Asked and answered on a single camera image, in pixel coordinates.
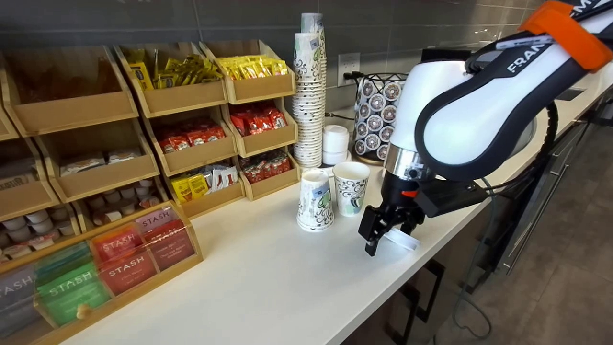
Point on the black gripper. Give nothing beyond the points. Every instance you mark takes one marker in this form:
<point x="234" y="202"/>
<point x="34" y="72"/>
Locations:
<point x="398" y="204"/>

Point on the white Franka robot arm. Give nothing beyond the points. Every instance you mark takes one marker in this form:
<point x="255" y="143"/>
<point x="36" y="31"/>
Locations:
<point x="471" y="116"/>

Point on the patterned paper cup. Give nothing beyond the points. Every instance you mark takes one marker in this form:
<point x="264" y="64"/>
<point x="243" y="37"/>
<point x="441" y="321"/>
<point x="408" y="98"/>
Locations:
<point x="316" y="204"/>
<point x="351" y="189"/>

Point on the white cup lid stack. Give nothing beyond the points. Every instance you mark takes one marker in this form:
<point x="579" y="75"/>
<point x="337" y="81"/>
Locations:
<point x="335" y="146"/>

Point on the short paper cup stack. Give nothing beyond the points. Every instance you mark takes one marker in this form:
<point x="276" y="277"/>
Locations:
<point x="308" y="102"/>

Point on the tall paper cup stack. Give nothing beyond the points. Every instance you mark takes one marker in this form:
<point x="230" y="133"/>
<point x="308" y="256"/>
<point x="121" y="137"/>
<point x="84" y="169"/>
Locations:
<point x="310" y="22"/>

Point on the coffee pod carousel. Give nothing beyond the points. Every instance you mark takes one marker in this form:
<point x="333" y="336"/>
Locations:
<point x="375" y="116"/>

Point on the dark red packet pile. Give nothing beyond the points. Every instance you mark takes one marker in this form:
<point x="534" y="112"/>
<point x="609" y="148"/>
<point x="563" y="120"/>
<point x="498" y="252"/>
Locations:
<point x="266" y="166"/>

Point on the yellow and white packet pile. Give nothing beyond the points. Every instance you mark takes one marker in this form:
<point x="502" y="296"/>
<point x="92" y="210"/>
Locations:
<point x="201" y="185"/>

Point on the yellow sugar packet pile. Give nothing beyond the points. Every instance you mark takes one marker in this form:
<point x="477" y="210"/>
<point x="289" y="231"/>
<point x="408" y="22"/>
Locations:
<point x="251" y="68"/>

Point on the dark red Stash tea packets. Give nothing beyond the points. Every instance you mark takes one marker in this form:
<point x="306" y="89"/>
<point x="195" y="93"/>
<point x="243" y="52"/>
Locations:
<point x="167" y="240"/>

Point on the wooden tea bag box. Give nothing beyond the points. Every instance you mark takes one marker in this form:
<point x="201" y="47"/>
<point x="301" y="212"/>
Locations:
<point x="159" y="281"/>

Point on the brown creamer pod pile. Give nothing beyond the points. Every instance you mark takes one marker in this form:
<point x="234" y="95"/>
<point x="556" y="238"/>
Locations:
<point x="121" y="204"/>
<point x="34" y="233"/>

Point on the dark yellow stick packet pile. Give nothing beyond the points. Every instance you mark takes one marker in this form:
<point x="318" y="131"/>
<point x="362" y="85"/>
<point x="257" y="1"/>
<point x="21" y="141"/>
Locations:
<point x="172" y="70"/>

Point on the green Stash tea packets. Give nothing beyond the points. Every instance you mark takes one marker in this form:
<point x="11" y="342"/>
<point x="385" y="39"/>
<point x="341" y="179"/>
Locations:
<point x="69" y="290"/>

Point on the wooden condiment organizer rack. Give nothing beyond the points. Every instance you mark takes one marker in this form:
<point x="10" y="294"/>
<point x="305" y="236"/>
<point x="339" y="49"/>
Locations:
<point x="77" y="112"/>

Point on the grey Stash tea packets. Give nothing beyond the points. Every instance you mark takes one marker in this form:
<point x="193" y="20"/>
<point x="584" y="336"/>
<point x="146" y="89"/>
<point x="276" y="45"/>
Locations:
<point x="17" y="300"/>

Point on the black metal stand frame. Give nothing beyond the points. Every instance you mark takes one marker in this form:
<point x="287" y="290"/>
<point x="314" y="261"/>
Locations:
<point x="418" y="300"/>

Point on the white wall outlet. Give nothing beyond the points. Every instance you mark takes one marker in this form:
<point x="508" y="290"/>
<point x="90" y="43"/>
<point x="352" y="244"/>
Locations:
<point x="347" y="68"/>

